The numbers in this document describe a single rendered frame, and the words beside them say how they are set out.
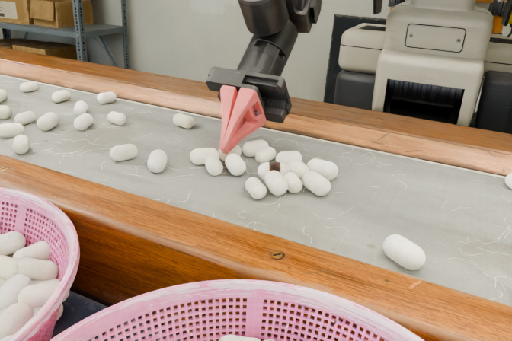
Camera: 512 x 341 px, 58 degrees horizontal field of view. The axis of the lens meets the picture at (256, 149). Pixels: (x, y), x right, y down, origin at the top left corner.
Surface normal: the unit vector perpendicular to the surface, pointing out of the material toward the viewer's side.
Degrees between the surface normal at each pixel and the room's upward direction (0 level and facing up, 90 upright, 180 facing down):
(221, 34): 90
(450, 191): 0
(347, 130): 45
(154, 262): 90
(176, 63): 91
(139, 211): 0
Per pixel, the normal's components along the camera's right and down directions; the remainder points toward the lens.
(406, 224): 0.05, -0.93
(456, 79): -0.40, 0.45
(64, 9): 0.87, 0.22
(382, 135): -0.26, -0.43
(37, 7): -0.47, 0.14
